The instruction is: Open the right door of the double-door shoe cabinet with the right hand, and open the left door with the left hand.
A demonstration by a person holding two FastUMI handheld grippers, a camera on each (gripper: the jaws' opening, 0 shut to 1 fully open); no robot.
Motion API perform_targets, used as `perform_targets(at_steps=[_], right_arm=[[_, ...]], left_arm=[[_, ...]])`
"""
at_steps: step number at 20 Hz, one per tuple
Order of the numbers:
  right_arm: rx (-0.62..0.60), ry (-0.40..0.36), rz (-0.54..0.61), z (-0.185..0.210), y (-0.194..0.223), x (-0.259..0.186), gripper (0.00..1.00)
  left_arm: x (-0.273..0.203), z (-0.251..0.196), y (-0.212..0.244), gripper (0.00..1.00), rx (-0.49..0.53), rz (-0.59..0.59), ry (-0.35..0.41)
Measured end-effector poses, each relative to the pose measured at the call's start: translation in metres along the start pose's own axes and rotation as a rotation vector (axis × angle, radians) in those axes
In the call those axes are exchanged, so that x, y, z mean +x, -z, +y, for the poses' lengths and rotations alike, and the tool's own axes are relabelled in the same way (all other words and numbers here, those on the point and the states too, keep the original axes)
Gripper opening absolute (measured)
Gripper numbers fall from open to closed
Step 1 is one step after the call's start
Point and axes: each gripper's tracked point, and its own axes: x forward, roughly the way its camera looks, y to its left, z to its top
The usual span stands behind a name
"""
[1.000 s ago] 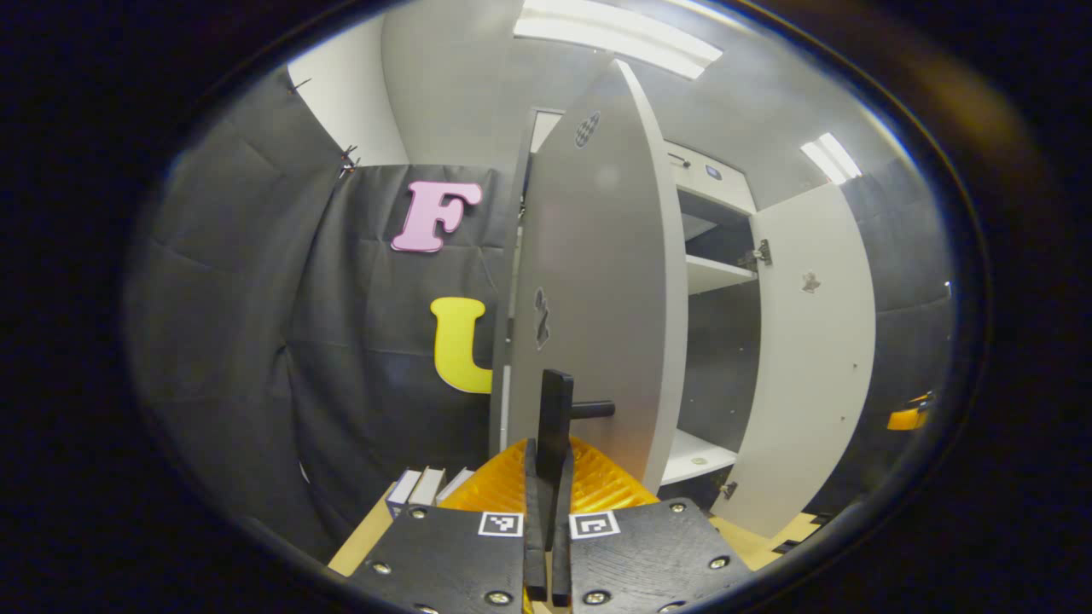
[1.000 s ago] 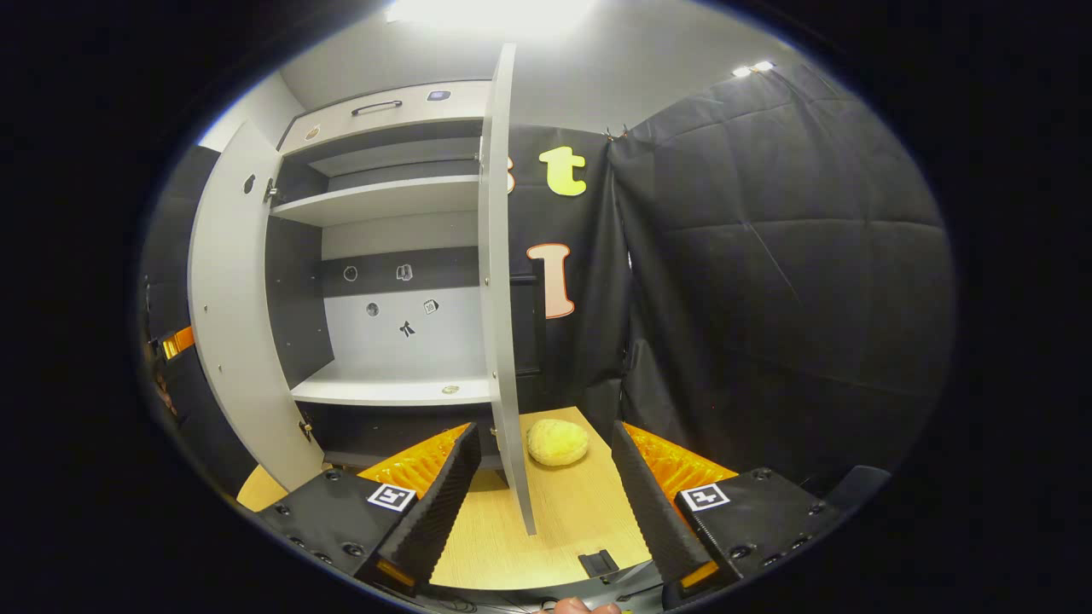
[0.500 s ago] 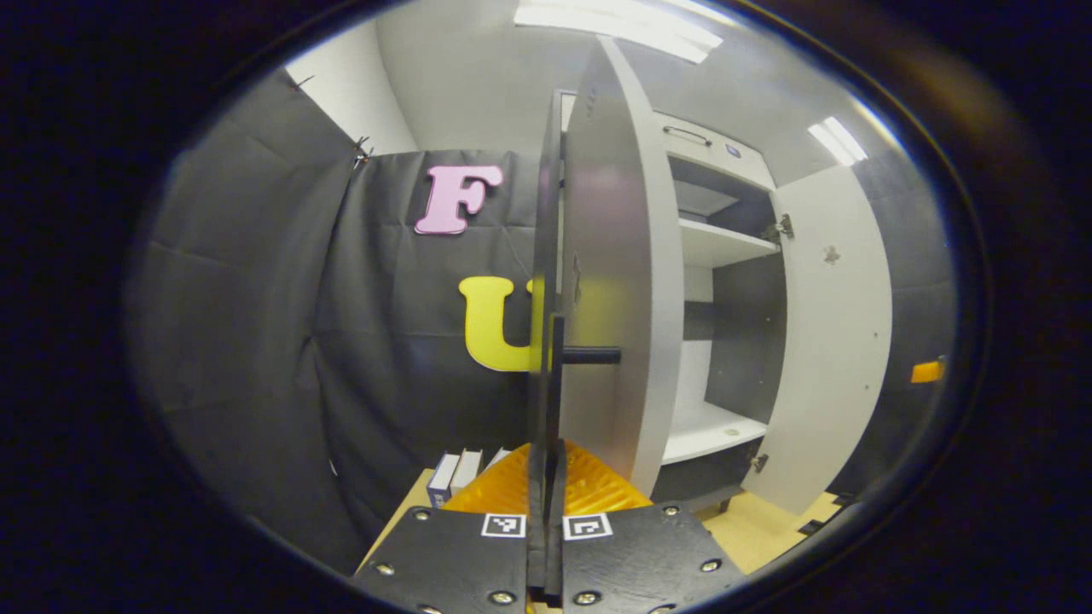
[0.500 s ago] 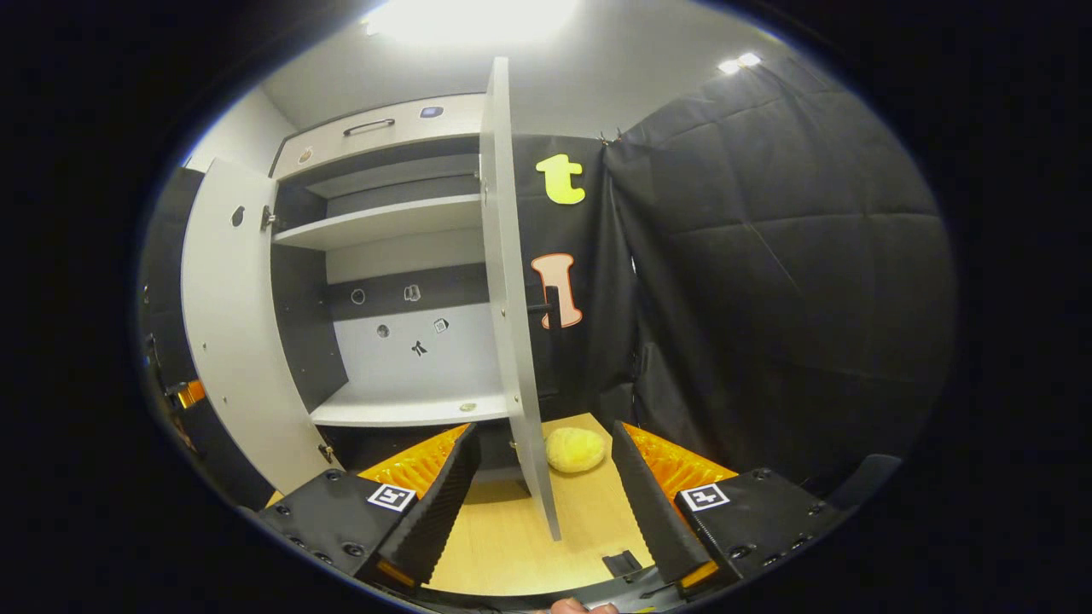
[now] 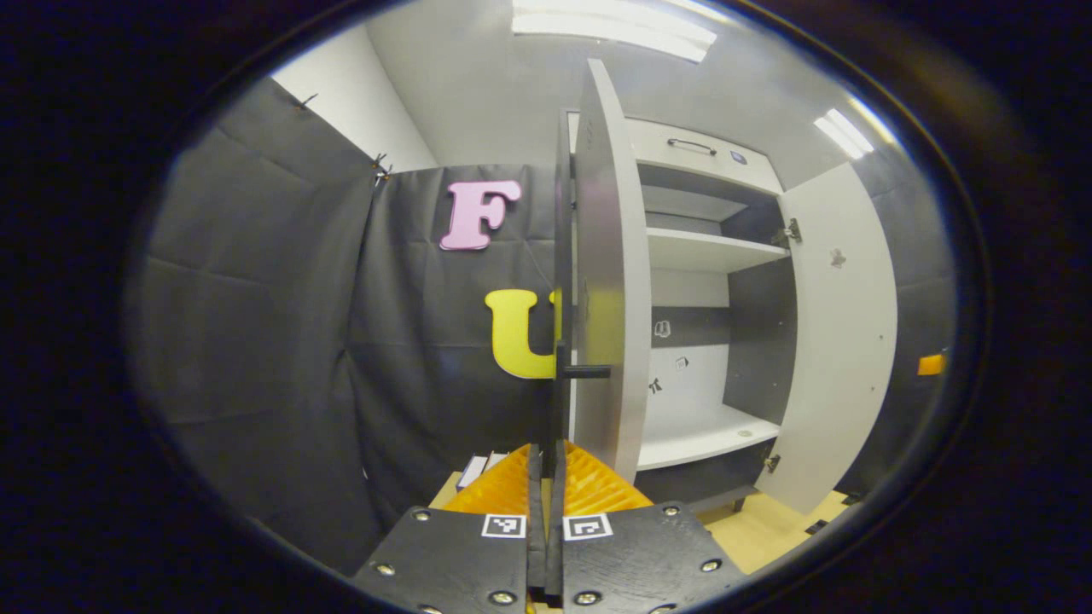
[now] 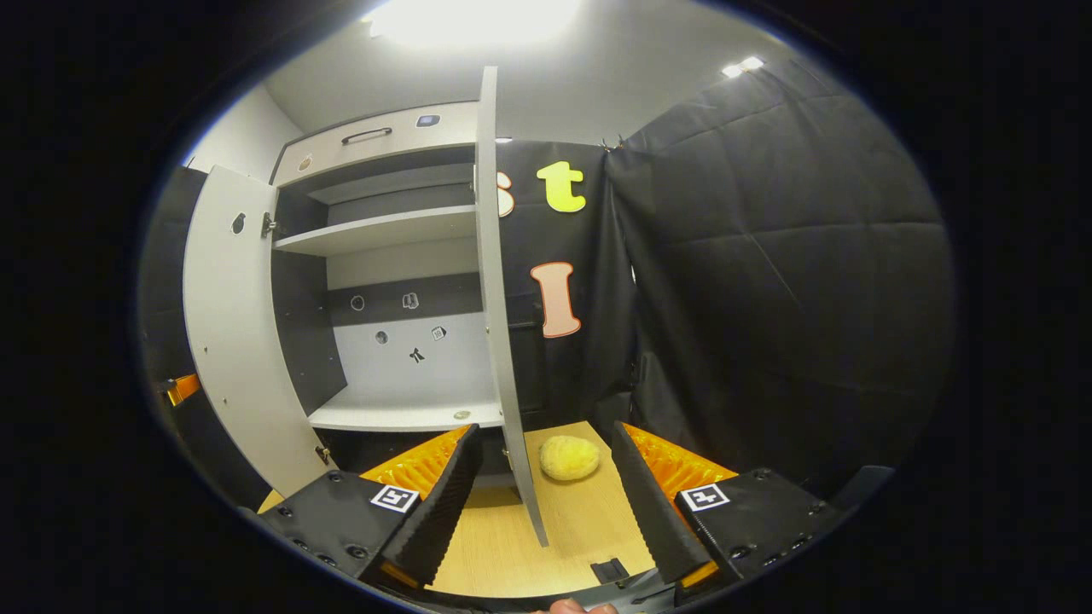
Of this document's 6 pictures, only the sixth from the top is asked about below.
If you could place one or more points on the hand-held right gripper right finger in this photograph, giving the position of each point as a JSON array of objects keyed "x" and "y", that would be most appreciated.
[{"x": 648, "y": 512}]

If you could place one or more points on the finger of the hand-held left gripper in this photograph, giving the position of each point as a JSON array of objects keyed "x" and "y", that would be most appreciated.
[{"x": 183, "y": 388}]

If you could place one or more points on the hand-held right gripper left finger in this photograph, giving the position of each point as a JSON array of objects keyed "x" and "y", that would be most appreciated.
[{"x": 444, "y": 512}]

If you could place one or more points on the grey double-door shoe cabinet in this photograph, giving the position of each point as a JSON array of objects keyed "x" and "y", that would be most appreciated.
[{"x": 401, "y": 230}]

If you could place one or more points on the small black clamp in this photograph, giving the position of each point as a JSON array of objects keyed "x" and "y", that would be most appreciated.
[{"x": 611, "y": 570}]

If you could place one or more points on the yellow plush toy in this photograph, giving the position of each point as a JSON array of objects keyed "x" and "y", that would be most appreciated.
[{"x": 570, "y": 458}]

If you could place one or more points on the black backdrop cloth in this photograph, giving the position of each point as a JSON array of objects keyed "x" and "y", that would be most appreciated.
[{"x": 768, "y": 298}]

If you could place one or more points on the small ceiling light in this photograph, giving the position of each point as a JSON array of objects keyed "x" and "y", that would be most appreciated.
[{"x": 742, "y": 66}]

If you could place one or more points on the large ceiling light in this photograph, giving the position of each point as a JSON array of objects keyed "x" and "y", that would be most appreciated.
[{"x": 473, "y": 21}]

